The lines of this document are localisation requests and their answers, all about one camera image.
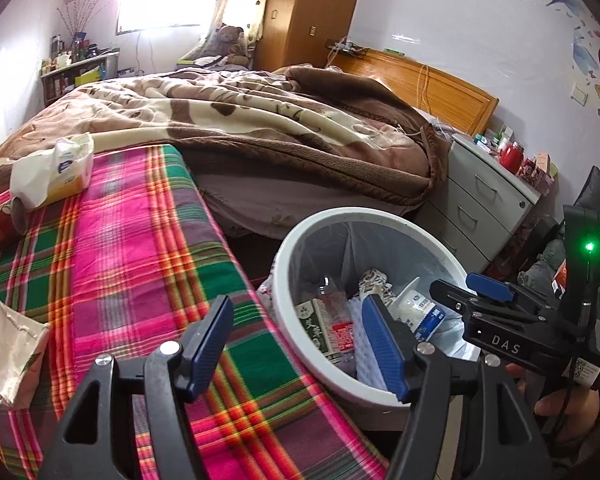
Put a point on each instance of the brown patterned paper wrapper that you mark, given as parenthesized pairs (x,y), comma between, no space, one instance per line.
(372,280)

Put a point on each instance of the yellow tissue pack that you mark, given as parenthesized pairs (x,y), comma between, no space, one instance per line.
(65,170)

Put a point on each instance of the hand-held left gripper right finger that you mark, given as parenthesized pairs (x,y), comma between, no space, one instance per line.
(380,350)

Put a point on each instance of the red glass jar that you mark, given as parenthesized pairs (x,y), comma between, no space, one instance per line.
(511,157)

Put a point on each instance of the window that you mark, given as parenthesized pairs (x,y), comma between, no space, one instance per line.
(165,10)

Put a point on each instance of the white shelf with bottles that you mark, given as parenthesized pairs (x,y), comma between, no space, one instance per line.
(80,67)

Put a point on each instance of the grey drawer nightstand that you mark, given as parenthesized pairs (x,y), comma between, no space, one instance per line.
(480,200)

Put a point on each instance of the clear plastic bottle red label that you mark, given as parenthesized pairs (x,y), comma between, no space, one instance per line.
(342,332)

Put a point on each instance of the dried branches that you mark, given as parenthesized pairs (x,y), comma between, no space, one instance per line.
(85,12)

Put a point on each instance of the white round trash bin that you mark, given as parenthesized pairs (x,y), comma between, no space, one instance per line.
(286,300)

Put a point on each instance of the green and white carton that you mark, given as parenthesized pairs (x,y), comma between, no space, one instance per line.
(317,325)

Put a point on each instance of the grey clothes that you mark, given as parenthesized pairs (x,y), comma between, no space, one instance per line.
(542,265)

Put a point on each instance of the white wall switch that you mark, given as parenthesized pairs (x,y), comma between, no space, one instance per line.
(579,95)

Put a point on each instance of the person's right hand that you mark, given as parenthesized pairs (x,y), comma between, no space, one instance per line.
(567,405)

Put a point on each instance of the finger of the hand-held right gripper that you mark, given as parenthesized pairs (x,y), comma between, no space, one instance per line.
(490,287)
(452,296)

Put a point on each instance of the wooden headboard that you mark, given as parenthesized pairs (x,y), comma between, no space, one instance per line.
(445,90)

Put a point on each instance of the floral plastic bag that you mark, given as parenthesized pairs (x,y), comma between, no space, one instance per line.
(267,290)

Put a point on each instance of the brown teddy bear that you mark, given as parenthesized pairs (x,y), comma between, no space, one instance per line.
(230,37)

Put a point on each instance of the red drink can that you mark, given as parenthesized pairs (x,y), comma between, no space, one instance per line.
(0,230)

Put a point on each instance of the grey bin liner bag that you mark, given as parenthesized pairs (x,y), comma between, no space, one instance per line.
(380,245)

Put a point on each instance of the blue leaf wall stickers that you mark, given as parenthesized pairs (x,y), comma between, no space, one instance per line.
(582,50)

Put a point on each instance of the green and white small boxes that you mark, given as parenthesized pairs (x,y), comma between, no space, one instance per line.
(492,140)

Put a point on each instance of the mauve bed sheet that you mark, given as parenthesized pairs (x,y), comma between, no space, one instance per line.
(260,205)

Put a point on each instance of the pink and green plaid blanket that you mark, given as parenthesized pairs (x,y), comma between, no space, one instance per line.
(130,260)

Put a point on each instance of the pink small box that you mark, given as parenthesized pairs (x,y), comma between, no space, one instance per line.
(545,164)

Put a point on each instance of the brown and beige fleece blanket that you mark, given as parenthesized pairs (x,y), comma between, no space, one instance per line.
(230,120)

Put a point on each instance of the red floral box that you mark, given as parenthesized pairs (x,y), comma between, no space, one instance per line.
(535,177)

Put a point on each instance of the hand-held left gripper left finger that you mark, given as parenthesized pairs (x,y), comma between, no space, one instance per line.
(210,345)

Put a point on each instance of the beige paper bag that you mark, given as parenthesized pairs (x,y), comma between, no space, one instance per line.
(10,355)

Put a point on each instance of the white and blue paper cup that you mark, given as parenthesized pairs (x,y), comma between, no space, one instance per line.
(422,312)

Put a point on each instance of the wooden wardrobe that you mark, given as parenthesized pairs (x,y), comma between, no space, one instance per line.
(310,10)

